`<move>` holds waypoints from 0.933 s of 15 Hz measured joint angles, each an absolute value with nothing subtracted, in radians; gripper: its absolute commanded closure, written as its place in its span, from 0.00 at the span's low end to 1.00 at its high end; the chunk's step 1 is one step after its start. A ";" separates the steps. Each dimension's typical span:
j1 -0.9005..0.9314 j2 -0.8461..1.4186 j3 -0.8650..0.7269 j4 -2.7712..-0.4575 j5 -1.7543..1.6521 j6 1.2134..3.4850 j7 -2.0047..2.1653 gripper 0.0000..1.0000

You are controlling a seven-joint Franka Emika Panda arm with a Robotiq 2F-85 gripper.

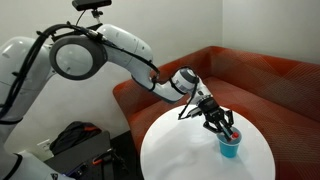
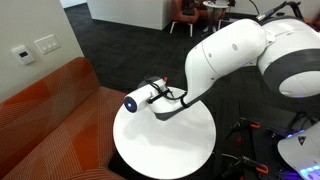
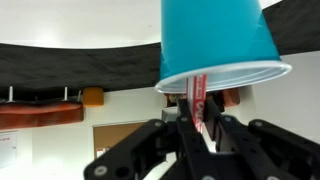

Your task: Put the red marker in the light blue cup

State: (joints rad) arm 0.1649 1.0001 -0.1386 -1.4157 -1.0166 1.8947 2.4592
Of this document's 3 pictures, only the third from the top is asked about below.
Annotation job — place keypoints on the yellow cube stool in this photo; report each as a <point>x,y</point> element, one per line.
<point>93,96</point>

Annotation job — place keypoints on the red marker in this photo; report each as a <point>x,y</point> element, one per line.
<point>197,103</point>

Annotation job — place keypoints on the orange bench white legs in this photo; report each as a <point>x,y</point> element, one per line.
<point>40,115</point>

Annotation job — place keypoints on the brown pin board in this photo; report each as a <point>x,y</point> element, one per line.
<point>113,136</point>

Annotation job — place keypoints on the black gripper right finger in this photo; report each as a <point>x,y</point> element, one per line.
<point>250,143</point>

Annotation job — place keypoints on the light blue plastic cup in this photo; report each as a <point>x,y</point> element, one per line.
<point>213,36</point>

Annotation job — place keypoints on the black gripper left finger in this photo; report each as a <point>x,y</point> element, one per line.
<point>190,146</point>

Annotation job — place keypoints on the white wall sign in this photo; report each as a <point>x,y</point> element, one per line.
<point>7,150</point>

